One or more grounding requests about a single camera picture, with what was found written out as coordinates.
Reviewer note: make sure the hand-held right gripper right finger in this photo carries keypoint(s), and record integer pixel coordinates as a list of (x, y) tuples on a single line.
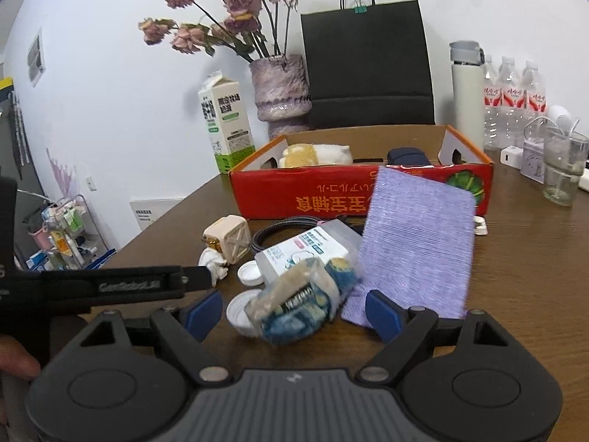
[(384, 315)]

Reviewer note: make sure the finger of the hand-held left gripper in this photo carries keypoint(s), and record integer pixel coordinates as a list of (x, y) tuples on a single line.
[(200, 278)]

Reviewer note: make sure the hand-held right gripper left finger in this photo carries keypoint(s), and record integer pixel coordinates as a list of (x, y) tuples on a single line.
[(202, 315)]

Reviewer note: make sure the white round cap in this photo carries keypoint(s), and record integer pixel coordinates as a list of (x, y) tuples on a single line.
[(237, 311)]

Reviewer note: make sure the purple knitted cloth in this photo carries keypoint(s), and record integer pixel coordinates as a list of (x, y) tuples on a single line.
[(414, 248)]

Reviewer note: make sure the blue beige fabric hair clip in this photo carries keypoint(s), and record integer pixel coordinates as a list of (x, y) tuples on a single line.
[(294, 327)]

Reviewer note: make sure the clear cotton swab box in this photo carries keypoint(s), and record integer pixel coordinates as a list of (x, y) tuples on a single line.
[(303, 246)]

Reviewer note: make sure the red cardboard box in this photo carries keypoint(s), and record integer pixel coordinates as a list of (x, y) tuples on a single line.
[(299, 188)]

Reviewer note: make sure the brown wooden desktop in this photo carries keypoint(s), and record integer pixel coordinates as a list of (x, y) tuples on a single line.
[(529, 285)]

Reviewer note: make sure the person's left hand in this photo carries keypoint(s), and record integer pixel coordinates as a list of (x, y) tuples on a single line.
[(16, 359)]

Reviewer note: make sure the crumpled white tissue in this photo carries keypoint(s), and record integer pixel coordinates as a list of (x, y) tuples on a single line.
[(212, 260)]

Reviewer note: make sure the beige cube gadget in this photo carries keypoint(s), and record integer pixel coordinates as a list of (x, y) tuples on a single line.
[(232, 241)]

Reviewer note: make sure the small white bottle cap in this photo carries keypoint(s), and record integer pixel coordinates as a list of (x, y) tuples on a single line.
[(251, 274)]

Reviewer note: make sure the metal storage cart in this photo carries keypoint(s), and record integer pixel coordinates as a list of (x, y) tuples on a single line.
[(69, 235)]

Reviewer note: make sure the flat white box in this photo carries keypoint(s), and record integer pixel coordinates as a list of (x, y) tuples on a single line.
[(152, 214)]

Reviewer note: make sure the white green milk carton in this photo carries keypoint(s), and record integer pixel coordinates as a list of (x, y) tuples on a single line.
[(225, 124)]

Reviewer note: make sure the dark grey cabinet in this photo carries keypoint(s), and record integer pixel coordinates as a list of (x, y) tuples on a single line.
[(9, 147)]

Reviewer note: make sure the dark blue pouch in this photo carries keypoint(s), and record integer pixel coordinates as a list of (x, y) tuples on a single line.
[(407, 155)]

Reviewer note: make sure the yellow white plush toy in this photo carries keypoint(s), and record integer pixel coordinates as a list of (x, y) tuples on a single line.
[(317, 154)]

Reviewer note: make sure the white charger block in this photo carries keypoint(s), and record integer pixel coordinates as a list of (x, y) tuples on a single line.
[(510, 156)]

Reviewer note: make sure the purple ceramic vase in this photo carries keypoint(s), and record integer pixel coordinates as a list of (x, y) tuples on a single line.
[(280, 87)]

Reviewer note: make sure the small white tin box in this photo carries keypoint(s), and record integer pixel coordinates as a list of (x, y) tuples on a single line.
[(533, 161)]

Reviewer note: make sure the clear glass cup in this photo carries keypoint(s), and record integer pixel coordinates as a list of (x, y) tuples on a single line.
[(561, 179)]

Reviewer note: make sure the clear water bottle red label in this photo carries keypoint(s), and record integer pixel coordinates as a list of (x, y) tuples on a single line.
[(491, 115), (511, 101), (534, 96)]

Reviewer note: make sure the white thermos bottle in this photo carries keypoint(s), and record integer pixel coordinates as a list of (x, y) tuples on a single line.
[(467, 101)]

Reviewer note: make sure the white power strip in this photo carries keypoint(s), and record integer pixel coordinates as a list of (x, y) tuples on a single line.
[(584, 177)]

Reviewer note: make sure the black paper bag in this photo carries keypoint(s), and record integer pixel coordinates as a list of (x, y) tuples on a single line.
[(368, 55)]

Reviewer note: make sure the white round device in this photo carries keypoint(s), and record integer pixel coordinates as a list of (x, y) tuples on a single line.
[(562, 117)]

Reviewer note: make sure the dried pink rose bouquet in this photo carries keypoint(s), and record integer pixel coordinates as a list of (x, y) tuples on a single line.
[(239, 0)]

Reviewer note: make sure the green binder clip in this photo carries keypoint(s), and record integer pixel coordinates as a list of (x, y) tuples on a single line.
[(359, 8)]

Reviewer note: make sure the white wall outlet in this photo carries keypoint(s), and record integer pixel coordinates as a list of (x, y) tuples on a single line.
[(91, 183)]

